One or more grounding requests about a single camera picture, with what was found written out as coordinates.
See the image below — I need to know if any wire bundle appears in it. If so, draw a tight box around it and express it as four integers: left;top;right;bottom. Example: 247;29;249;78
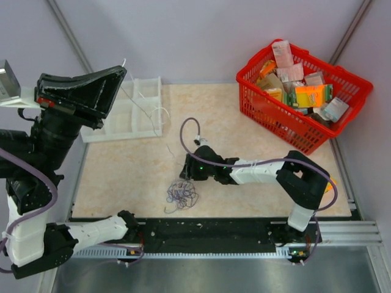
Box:
163;178;201;214

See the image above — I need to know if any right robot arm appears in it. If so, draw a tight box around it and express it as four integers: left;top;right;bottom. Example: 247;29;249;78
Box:
180;145;331;245

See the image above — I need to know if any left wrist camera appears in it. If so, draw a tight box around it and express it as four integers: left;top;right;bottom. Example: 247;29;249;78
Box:
0;59;40;109

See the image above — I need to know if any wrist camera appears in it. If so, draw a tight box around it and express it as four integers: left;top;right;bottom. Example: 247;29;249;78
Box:
0;59;40;109
194;135;210;147

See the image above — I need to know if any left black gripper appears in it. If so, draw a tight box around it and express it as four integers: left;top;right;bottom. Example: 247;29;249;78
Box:
32;64;130;169

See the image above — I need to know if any orange yellow box in basket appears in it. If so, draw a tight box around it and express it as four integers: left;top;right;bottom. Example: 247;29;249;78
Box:
288;84;334;108

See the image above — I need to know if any pale blue box in basket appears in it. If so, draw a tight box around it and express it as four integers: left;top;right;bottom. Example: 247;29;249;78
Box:
323;97;349;123

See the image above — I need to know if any tan cardboard box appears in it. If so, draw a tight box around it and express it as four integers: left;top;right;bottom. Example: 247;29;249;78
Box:
255;73;285;95

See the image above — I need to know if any red plastic basket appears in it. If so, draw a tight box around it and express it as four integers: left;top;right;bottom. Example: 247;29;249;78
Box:
236;45;373;154

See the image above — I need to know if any white compartment tray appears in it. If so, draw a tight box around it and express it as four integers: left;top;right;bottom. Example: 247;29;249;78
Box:
81;77;163;143

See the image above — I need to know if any orange green box on table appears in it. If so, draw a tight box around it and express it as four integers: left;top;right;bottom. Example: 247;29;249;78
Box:
324;176;337;194

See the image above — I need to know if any pink box flat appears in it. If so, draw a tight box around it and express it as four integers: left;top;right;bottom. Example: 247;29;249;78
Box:
276;63;304;83

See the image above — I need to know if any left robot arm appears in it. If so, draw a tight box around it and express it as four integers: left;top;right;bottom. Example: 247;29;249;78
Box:
1;60;139;279

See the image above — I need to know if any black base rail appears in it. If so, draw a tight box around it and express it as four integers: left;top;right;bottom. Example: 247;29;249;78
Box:
70;216;321;254

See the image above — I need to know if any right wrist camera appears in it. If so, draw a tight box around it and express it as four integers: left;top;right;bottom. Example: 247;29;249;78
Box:
194;135;210;147

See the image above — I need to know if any pink box upright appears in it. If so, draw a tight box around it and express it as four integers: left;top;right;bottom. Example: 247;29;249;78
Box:
272;40;294;68

